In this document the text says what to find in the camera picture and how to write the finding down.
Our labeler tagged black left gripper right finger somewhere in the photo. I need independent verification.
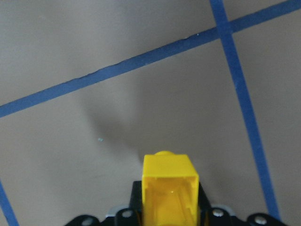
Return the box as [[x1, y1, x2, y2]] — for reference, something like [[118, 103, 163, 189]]
[[198, 183, 212, 226]]

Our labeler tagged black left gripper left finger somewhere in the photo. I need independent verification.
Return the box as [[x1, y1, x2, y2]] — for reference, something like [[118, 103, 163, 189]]
[[128, 181, 143, 226]]

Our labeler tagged yellow toy block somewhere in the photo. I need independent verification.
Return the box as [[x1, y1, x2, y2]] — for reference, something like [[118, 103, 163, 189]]
[[142, 151, 199, 226]]

